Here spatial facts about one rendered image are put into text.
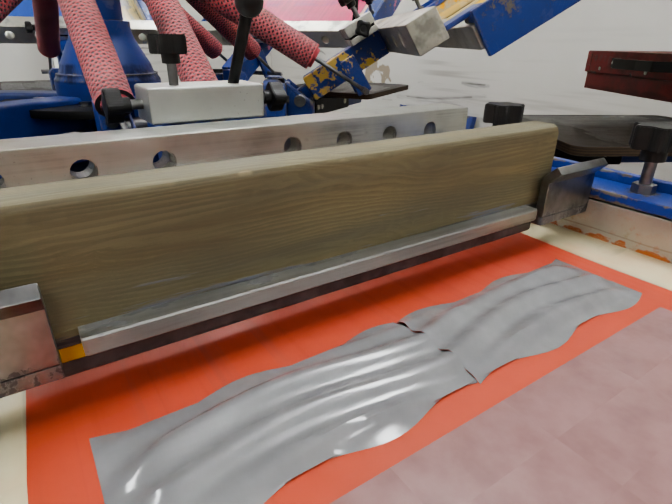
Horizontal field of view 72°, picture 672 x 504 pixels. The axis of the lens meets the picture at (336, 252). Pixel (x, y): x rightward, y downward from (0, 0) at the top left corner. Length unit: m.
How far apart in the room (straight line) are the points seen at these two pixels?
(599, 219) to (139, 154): 0.43
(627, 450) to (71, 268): 0.27
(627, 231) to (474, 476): 0.32
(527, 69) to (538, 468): 2.49
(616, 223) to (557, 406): 0.25
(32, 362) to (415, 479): 0.17
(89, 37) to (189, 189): 0.53
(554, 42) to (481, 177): 2.23
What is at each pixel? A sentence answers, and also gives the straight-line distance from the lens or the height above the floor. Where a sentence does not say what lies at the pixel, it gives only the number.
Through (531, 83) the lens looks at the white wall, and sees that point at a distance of 2.65.
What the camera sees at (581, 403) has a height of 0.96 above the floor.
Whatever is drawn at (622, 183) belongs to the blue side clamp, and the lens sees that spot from 0.52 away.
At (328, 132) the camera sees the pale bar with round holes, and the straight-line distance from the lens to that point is 0.54.
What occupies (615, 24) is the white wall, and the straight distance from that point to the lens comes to 2.46.
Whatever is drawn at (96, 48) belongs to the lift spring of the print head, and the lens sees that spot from 0.74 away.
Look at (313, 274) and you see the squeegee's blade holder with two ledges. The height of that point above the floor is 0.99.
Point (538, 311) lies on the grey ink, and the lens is 0.34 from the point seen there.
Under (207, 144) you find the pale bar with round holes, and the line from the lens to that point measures 0.48.
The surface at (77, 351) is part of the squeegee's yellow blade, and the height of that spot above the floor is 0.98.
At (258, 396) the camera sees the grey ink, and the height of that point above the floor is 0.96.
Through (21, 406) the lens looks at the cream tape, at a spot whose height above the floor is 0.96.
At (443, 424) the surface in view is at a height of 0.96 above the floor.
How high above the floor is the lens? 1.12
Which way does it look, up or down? 25 degrees down
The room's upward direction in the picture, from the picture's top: 1 degrees clockwise
